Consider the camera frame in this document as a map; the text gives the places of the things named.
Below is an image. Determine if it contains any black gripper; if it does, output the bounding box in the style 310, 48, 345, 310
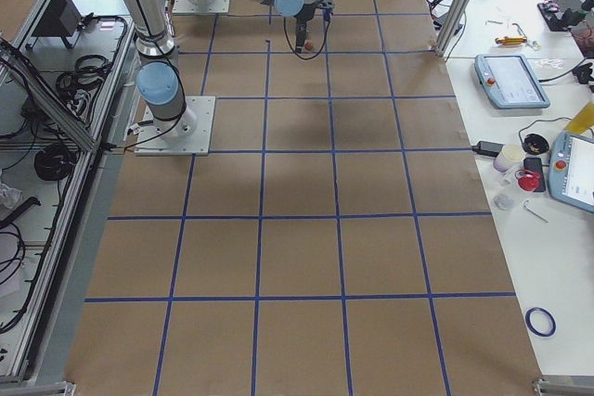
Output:
294, 5, 313, 51

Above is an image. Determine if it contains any gold wrapped candy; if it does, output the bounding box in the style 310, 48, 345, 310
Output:
495, 36, 527, 46

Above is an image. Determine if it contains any blue teach pendant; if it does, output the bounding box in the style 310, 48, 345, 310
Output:
548, 131, 594, 213
474, 54, 550, 109

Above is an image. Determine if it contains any black power adapter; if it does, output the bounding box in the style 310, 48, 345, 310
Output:
471, 140, 503, 158

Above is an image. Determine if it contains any white paper cup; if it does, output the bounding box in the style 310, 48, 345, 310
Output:
493, 144, 525, 172

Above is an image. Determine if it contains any red round object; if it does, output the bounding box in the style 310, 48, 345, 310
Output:
515, 169, 541, 192

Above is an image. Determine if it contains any blue tape roll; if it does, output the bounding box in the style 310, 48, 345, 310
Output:
524, 307, 557, 339

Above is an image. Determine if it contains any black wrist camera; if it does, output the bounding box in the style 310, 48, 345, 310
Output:
316, 0, 334, 23

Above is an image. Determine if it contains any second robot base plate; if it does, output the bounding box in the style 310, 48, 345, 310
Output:
173, 0, 230, 15

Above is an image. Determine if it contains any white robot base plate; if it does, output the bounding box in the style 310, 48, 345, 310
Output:
133, 96, 216, 156

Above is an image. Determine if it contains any black cable bundle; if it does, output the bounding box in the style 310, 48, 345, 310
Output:
34, 143, 78, 183

